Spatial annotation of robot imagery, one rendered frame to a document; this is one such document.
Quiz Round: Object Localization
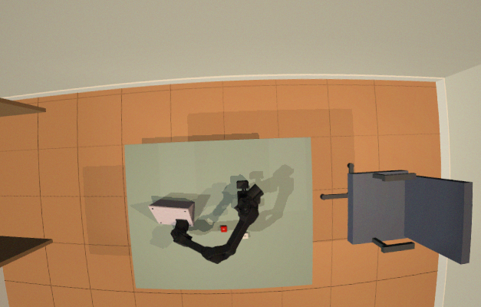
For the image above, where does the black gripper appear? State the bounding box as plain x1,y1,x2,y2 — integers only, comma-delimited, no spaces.
236,180,249,199

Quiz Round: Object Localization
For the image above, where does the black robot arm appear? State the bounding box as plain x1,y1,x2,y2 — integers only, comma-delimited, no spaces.
171,184,264,264

